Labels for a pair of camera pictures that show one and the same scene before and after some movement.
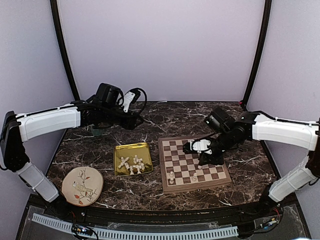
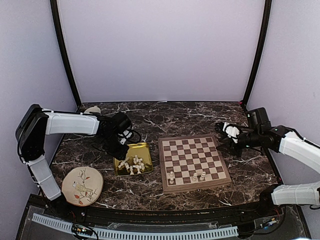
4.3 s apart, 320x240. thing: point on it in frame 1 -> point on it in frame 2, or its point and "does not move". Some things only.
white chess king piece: [195, 177] does not move
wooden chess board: [180, 170] does not move
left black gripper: [129, 123] -> [120, 155]
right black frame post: [259, 51] does not move
